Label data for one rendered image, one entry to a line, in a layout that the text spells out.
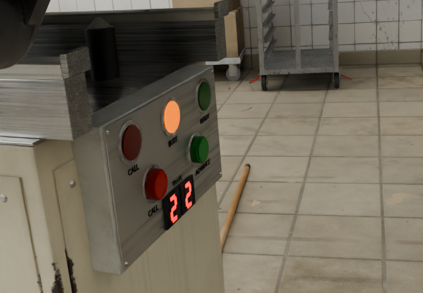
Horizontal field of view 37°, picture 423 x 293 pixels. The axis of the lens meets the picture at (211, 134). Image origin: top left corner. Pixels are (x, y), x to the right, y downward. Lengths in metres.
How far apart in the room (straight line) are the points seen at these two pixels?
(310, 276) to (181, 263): 1.19
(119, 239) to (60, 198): 0.07
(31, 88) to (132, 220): 0.16
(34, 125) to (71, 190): 0.07
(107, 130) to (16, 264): 0.14
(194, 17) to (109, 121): 0.24
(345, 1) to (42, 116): 4.16
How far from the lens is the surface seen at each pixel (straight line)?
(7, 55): 0.34
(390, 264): 1.99
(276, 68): 3.97
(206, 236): 0.81
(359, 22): 4.61
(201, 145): 0.68
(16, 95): 0.51
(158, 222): 0.62
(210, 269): 0.84
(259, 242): 2.11
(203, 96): 0.69
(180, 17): 0.75
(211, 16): 0.73
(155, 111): 0.60
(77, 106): 0.50
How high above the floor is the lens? 0.98
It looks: 18 degrees down
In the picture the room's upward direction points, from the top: 5 degrees counter-clockwise
